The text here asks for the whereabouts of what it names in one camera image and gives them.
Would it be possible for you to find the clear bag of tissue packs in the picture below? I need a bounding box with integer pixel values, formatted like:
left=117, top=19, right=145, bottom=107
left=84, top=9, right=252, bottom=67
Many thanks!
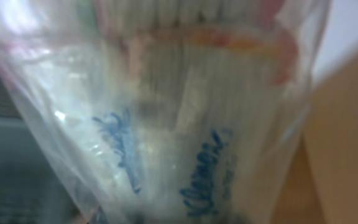
left=0, top=0, right=330, bottom=223

